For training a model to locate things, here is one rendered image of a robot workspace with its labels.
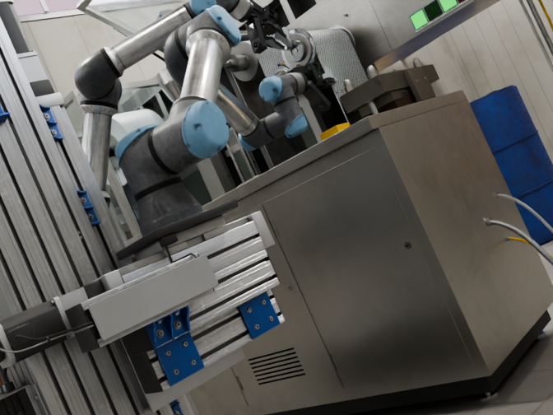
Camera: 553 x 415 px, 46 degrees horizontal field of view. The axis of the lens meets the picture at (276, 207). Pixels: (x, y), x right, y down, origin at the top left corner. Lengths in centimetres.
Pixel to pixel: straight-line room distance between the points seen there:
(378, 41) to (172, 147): 128
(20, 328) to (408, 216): 108
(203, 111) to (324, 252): 81
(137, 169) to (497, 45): 743
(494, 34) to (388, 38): 619
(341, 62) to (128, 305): 141
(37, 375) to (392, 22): 170
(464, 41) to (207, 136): 760
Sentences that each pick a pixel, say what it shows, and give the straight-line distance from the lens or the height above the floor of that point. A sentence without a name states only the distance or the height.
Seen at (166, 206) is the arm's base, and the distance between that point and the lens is 147.
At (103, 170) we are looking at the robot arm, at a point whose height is 110.
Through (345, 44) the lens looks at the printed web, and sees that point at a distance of 246.
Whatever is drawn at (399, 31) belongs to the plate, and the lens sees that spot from 249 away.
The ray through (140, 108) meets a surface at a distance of 308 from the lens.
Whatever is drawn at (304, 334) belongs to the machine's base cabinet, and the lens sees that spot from 227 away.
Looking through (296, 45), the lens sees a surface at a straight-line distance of 231.
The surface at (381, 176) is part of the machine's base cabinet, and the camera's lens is 190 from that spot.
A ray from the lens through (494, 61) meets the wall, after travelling 870.
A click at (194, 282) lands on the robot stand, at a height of 69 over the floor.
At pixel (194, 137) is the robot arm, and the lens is 141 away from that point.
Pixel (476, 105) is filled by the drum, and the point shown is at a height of 90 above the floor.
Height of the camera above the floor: 71
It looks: 2 degrees up
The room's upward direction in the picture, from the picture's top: 24 degrees counter-clockwise
